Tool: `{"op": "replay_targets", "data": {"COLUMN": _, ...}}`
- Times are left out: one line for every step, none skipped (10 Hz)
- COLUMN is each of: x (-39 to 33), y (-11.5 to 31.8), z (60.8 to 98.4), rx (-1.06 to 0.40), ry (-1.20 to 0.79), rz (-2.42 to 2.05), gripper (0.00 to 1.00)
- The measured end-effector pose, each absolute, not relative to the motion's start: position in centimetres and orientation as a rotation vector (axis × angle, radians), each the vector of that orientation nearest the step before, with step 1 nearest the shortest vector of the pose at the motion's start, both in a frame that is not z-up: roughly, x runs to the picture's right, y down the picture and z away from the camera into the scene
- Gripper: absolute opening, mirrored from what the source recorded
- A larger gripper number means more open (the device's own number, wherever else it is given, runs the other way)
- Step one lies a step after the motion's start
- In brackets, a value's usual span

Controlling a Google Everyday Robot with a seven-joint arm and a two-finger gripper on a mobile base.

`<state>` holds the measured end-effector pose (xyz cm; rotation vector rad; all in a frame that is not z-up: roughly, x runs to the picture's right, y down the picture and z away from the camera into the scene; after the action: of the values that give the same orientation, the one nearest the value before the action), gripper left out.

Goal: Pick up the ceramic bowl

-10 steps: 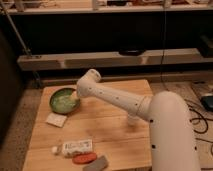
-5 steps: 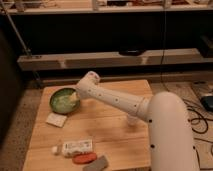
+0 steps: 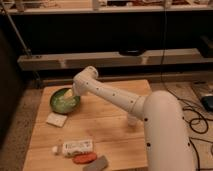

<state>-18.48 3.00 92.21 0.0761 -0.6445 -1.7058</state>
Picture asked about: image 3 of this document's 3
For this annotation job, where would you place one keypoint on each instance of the white square sponge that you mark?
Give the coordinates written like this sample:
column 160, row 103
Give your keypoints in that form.
column 56, row 119

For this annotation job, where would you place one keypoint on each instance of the long grey shelf beam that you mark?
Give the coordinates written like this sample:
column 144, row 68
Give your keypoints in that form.
column 110, row 59

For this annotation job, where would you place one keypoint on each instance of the green ceramic bowl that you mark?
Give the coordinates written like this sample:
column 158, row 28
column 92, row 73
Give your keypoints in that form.
column 61, row 106

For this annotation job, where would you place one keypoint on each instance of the orange carrot toy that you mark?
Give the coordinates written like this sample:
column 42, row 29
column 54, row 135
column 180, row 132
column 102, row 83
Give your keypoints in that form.
column 85, row 158

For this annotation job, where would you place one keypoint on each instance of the white plastic bottle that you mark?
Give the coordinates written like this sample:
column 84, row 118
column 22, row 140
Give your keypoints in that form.
column 73, row 148

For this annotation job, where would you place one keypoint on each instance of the dark device on floor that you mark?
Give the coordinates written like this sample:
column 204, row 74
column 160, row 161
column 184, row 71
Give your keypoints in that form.
column 204, row 94

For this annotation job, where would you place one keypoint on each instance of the metal stand pole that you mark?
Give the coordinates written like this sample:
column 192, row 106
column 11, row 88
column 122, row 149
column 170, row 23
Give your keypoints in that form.
column 26, row 50

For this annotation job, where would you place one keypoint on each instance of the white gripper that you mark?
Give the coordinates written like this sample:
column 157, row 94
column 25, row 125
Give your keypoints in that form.
column 78, row 90

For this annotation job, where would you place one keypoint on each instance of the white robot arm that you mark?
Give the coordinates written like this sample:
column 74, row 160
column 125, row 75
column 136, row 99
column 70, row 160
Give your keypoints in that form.
column 166, row 135

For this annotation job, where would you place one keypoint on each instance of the grey stone block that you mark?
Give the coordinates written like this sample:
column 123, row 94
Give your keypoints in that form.
column 98, row 165

